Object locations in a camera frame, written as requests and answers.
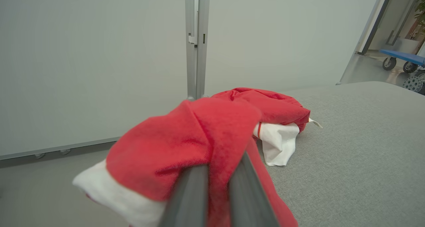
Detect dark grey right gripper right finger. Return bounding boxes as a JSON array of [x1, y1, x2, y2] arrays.
[[229, 152, 280, 227]]

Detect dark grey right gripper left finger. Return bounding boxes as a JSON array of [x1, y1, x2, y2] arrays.
[[159, 164, 210, 227]]

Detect dark door frame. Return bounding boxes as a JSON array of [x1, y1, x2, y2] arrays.
[[355, 0, 396, 56]]

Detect blue platform cart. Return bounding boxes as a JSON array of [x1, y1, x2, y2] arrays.
[[380, 49, 425, 73]]

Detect grey double partition post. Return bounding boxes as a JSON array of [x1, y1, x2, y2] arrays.
[[185, 0, 211, 101]]

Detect white planter box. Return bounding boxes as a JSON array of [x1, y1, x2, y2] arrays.
[[386, 37, 421, 55]]

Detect green potted plant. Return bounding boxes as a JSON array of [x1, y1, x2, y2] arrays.
[[413, 0, 425, 26]]

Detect red and white garment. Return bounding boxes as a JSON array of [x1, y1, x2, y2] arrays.
[[72, 87, 323, 227]]

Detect grey partition bottom rail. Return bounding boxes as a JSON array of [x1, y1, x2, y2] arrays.
[[0, 137, 121, 161]]

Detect grey knobby wheel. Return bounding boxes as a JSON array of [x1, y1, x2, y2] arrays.
[[402, 75, 425, 95]]

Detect grey fabric sofa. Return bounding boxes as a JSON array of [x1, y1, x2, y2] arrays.
[[256, 81, 425, 227]]

